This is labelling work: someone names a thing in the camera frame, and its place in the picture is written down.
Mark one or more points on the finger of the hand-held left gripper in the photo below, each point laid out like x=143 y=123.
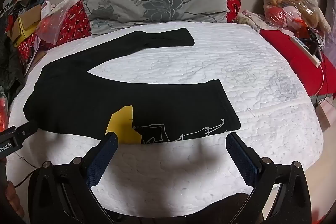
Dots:
x=26 y=130

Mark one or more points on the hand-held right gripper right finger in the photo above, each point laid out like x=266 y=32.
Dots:
x=242 y=158

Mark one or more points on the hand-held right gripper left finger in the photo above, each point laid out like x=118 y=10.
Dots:
x=101 y=158

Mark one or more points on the black pants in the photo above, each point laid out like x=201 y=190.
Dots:
x=78 y=90

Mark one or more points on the person's left hand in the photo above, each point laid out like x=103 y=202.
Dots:
x=14 y=197

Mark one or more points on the orange plastic bag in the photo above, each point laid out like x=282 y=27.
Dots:
x=3 y=108

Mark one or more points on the dark green clothing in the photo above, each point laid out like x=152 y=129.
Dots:
x=8 y=64

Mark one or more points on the red patterned cloth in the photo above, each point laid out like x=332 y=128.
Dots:
x=26 y=48

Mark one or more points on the white quilted bedspread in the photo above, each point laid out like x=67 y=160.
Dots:
x=210 y=64

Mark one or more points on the plain red cloth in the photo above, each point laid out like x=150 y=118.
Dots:
x=288 y=66

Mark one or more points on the clear plastic bag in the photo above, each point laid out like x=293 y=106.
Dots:
x=52 y=24

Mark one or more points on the brown cardboard box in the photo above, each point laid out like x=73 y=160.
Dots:
x=29 y=16

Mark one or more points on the red floral quilt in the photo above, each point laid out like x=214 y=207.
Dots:
x=73 y=22

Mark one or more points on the white plastic bottle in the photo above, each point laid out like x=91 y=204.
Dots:
x=46 y=10

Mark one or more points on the white power strip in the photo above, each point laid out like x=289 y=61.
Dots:
x=304 y=49

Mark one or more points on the beige cloth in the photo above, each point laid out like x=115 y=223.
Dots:
x=249 y=19

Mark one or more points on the plastic bag of plush toys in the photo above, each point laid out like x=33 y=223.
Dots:
x=288 y=3

